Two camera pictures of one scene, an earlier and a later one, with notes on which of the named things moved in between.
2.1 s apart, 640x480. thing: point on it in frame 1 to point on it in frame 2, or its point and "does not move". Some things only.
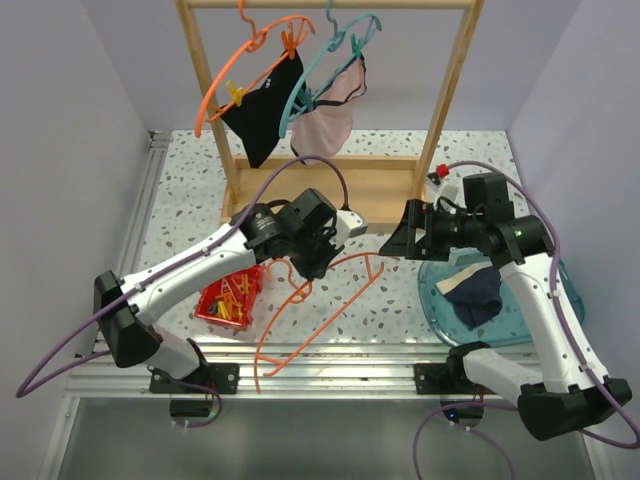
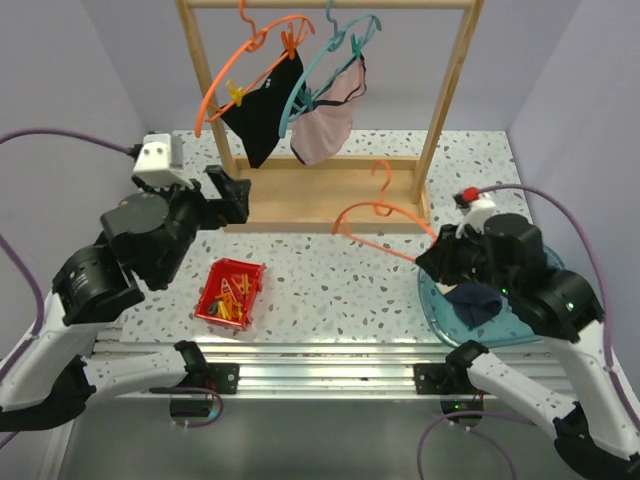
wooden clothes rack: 362,186 does not move
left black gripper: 312,271 to 232,208
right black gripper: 423,215 to 439,259
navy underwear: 475,293 does not move
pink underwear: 325,125 does not move
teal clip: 357,45 does not move
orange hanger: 371,274 to 384,209
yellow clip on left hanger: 236,92 does not move
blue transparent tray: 506,327 does not move
